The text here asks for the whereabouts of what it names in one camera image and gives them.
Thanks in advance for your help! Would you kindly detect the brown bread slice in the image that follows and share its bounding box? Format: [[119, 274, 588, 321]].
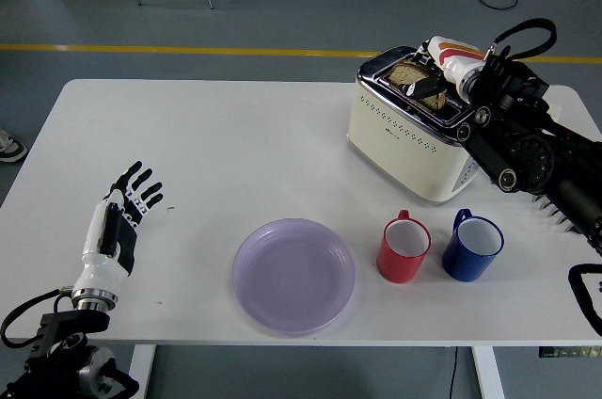
[[388, 63, 448, 111]]

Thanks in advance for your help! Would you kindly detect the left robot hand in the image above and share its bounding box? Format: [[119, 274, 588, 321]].
[[73, 160, 165, 296]]

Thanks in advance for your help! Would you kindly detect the person's shoe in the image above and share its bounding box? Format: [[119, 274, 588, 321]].
[[0, 129, 28, 164]]

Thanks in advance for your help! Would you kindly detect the blue enamel mug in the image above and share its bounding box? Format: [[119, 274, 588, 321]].
[[441, 208, 505, 283]]

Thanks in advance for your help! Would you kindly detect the table height control panel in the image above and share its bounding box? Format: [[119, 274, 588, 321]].
[[538, 345, 602, 359]]

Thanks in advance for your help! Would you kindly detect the thin black hanging cable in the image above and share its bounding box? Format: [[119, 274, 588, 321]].
[[449, 345, 460, 399]]

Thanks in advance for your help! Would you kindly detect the white table leg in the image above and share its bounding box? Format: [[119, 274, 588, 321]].
[[122, 344, 157, 399], [471, 345, 507, 399]]

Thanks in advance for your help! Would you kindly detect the cream and chrome toaster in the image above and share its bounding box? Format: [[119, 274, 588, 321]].
[[346, 45, 507, 206]]

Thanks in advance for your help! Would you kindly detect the purple plastic plate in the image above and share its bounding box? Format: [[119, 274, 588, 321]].
[[230, 217, 357, 337]]

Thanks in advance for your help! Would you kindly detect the red enamel mug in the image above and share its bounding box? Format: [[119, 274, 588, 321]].
[[375, 209, 433, 284]]

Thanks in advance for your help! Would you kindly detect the silver metal toast rack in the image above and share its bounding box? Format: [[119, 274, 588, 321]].
[[530, 195, 589, 233]]

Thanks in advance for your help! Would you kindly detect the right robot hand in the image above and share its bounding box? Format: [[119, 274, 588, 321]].
[[404, 35, 485, 102]]

